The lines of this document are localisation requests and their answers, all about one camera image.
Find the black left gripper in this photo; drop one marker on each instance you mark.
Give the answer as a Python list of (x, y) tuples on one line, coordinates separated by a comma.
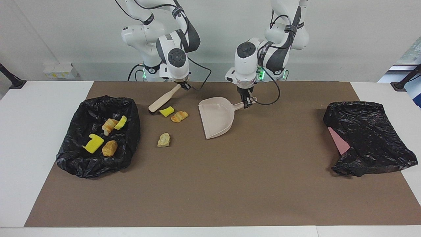
[(245, 91)]

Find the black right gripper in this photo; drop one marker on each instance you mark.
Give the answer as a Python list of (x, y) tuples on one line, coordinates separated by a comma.
[(185, 83)]

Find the beige hand brush black bristles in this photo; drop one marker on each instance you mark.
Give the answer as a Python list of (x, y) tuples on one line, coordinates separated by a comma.
[(162, 100)]

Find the orange croissant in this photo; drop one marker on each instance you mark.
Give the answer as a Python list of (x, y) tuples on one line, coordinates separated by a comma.
[(179, 116)]

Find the small yellow sponge piece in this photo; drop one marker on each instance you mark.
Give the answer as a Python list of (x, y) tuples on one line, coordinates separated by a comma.
[(166, 111)]

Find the beige plastic dustpan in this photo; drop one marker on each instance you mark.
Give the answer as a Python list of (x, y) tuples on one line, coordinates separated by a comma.
[(217, 118)]

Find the small pale bread chunk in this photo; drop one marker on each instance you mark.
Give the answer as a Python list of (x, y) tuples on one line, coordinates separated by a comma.
[(163, 140)]

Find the green and yellow sponge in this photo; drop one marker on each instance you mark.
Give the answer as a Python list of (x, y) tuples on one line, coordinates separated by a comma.
[(121, 122)]

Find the pale crusty bread piece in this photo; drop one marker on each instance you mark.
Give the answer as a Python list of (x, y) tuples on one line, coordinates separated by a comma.
[(109, 125)]

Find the brown bread roll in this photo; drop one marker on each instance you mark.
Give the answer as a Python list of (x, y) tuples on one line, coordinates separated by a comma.
[(109, 148)]

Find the large yellow sponge piece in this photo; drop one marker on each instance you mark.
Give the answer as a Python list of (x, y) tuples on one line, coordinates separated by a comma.
[(93, 144)]

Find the pink bin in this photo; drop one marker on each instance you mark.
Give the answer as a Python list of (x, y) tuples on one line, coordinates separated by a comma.
[(340, 143)]

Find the crumpled black trash bag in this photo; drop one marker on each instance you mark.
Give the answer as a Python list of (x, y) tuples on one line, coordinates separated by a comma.
[(371, 135)]

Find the open bin with black bag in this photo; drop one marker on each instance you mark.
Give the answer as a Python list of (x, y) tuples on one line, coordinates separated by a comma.
[(75, 161)]

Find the brown table mat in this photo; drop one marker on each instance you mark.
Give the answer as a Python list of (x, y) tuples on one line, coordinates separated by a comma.
[(210, 197)]

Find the white box on table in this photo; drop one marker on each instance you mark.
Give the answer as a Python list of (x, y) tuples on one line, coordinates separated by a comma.
[(59, 70)]

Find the black clamp stand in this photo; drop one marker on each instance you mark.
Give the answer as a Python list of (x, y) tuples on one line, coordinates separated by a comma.
[(399, 86), (14, 83)]

